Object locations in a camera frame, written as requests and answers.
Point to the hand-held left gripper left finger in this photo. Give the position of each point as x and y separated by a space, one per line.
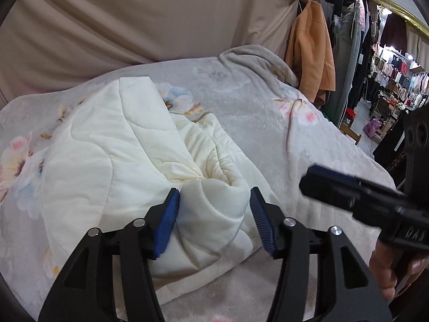
166 223

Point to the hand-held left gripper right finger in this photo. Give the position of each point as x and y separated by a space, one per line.
263 223

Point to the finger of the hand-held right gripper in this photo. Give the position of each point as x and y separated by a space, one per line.
328 191
335 174

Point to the cream quilted jacket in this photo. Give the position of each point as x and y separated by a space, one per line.
100 161

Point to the rack of shop clothes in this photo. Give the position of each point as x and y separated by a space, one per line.
402 73

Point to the dark hanging clothes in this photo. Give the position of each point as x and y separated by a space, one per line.
345 13

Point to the person's right hand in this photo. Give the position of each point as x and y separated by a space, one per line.
382 268

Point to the black hanging garment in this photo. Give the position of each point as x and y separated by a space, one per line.
388 151

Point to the wooden stool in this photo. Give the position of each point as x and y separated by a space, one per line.
352 136

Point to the purple bag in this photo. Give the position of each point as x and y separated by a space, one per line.
372 128

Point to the red cloth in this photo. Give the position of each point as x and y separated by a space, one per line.
350 112

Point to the grey floral blanket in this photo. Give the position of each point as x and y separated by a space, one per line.
251 114

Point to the orange hanging garment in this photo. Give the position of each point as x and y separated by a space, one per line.
311 50

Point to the grey fleece blanket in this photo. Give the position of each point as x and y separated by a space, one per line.
254 60

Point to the beige backdrop curtain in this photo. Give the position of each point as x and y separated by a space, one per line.
134 16

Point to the gold frame trim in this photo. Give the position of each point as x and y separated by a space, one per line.
402 11

